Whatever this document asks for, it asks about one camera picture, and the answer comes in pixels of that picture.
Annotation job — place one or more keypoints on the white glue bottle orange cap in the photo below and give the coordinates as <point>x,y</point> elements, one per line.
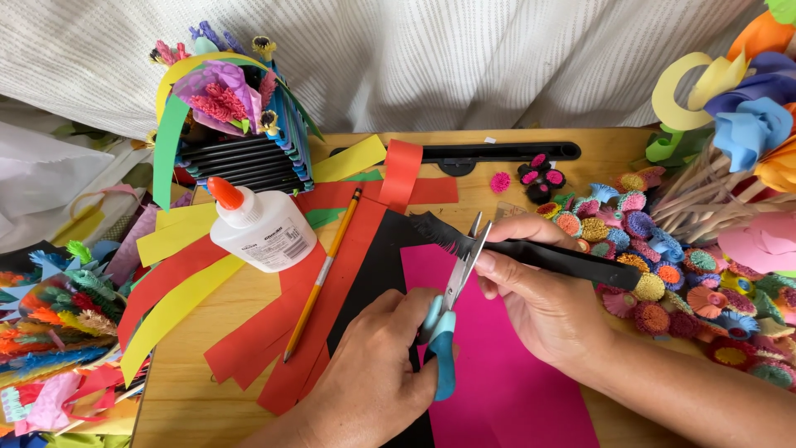
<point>264,233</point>

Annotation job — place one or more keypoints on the basket of colourful paper fringes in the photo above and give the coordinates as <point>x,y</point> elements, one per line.
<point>56,336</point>

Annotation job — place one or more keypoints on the small pink fringed paper flower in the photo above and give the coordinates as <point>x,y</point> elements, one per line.
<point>500,182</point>

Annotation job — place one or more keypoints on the white plastic bag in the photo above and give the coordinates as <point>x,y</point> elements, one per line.
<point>50,174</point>

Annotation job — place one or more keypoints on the black plastic table slot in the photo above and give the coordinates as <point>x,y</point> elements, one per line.
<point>497,152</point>

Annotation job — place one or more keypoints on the person's left hand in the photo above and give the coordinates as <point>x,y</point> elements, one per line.
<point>367,373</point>

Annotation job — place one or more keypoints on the wide long red paper strip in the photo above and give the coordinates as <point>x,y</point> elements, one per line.
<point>336,298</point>

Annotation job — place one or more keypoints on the curled red paper strip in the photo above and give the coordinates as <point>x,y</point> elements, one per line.
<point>401,171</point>

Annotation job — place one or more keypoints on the yellow pencil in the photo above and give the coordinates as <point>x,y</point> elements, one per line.
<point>323,274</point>

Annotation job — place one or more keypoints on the short red paper strip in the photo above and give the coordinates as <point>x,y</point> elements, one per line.
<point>435,190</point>

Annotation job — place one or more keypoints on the pile of colourful paper flowers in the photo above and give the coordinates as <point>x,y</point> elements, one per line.
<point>696,292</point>

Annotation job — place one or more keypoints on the long yellow paper strip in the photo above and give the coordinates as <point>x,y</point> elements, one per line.
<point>177,308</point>

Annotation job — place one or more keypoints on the wide yellow paper strip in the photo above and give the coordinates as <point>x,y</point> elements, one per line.
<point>177,233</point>

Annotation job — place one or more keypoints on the pink paper cutout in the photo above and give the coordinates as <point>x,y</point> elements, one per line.
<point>762,242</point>

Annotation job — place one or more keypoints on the white striped cloth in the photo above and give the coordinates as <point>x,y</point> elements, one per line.
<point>435,56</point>

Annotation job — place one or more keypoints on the black basket with paper flowers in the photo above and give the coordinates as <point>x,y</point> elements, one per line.
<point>242,155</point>

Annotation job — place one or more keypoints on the pink paper sheet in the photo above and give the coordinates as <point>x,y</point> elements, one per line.
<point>497,398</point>

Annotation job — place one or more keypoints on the person's right hand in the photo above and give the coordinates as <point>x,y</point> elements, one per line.
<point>547,317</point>

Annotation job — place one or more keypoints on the bouquet of large paper flowers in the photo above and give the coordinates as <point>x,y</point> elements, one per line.
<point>746,106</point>

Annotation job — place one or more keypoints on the bundle of wooden sticks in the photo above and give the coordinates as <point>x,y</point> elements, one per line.
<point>703,199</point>

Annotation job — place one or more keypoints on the clear plastic piece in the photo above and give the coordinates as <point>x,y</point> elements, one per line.
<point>511,209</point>

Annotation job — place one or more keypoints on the black paper sheet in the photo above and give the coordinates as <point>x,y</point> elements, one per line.
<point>373,267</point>

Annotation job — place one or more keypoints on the short yellow paper strip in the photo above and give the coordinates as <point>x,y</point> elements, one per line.
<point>348,158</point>

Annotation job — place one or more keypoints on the green paper piece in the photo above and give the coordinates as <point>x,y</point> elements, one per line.
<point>322,217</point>

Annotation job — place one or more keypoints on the black and pink paper flowers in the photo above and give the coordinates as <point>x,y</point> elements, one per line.
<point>541,177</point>

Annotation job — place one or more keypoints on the black fringed paper strip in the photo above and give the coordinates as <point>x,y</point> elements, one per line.
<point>559,258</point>

